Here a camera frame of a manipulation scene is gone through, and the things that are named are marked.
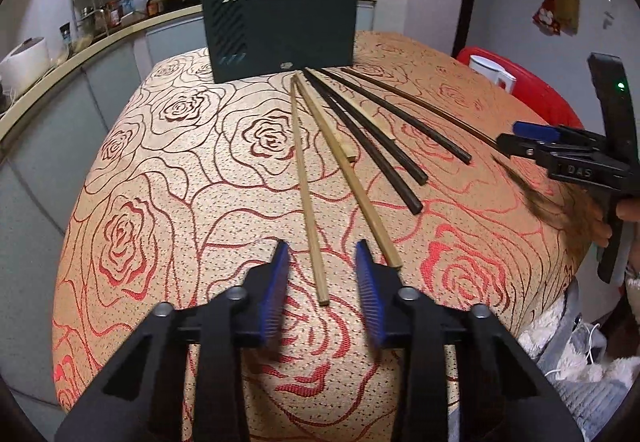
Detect person's right hand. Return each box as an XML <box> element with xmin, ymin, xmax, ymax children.
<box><xmin>595</xmin><ymin>199</ymin><xmax>640</xmax><ymax>247</ymax></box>

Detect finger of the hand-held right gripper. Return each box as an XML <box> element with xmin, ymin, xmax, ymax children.
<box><xmin>514</xmin><ymin>121</ymin><xmax>608</xmax><ymax>145</ymax></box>
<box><xmin>495</xmin><ymin>133</ymin><xmax>596</xmax><ymax>163</ymax></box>

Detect brown hair strands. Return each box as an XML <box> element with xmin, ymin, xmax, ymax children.
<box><xmin>492</xmin><ymin>154</ymin><xmax>607</xmax><ymax>243</ymax></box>

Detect red plastic stool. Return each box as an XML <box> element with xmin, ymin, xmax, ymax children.
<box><xmin>456</xmin><ymin>46</ymin><xmax>584</xmax><ymax>131</ymax></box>

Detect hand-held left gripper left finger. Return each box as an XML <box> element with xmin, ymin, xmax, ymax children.
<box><xmin>54</xmin><ymin>239</ymin><xmax>292</xmax><ymax>442</ymax></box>

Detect white electric kettle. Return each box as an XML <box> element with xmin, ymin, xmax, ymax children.
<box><xmin>468</xmin><ymin>55</ymin><xmax>517</xmax><ymax>95</ymax></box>

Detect white fluffy garment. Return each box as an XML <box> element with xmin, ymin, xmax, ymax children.
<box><xmin>517</xmin><ymin>272</ymin><xmax>640</xmax><ymax>442</ymax></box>

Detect brown hanging bag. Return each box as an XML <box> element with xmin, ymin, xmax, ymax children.
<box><xmin>554</xmin><ymin>0</ymin><xmax>581</xmax><ymax>35</ymax></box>

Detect dark brown chopstick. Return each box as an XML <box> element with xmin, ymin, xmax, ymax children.
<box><xmin>325</xmin><ymin>68</ymin><xmax>473</xmax><ymax>165</ymax></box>
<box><xmin>312</xmin><ymin>68</ymin><xmax>430</xmax><ymax>185</ymax></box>
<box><xmin>302</xmin><ymin>68</ymin><xmax>424</xmax><ymax>215</ymax></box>

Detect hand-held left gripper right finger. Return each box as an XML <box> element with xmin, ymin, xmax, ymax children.
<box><xmin>354</xmin><ymin>239</ymin><xmax>586</xmax><ymax>442</ymax></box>

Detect beige kitchen counter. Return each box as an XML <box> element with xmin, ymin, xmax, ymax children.
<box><xmin>0</xmin><ymin>4</ymin><xmax>206</xmax><ymax>143</ymax></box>

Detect white rice cooker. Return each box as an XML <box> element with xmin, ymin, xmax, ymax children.
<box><xmin>0</xmin><ymin>38</ymin><xmax>54</xmax><ymax>95</ymax></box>

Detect thin white cable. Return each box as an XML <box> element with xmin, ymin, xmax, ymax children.
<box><xmin>544</xmin><ymin>322</ymin><xmax>602</xmax><ymax>379</ymax></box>

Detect thin brown chopstick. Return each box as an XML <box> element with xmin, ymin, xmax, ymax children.
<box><xmin>342</xmin><ymin>66</ymin><xmax>502</xmax><ymax>145</ymax></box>

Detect red floral hanging bag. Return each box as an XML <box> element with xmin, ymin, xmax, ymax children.
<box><xmin>532</xmin><ymin>0</ymin><xmax>568</xmax><ymax>37</ymax></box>

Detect rose patterned tablecloth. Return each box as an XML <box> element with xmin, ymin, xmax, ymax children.
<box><xmin>50</xmin><ymin>29</ymin><xmax>591</xmax><ymax>442</ymax></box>

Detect dark green utensil holder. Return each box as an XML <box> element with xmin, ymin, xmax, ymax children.
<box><xmin>199</xmin><ymin>0</ymin><xmax>359</xmax><ymax>84</ymax></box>

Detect grey lower cabinets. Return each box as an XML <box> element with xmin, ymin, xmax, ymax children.
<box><xmin>0</xmin><ymin>22</ymin><xmax>212</xmax><ymax>403</ymax></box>

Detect bamboo chopstick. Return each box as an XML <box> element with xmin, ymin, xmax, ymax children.
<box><xmin>295</xmin><ymin>73</ymin><xmax>403</xmax><ymax>270</ymax></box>
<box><xmin>301</xmin><ymin>72</ymin><xmax>358</xmax><ymax>163</ymax></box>
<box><xmin>290</xmin><ymin>76</ymin><xmax>331</xmax><ymax>307</ymax></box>

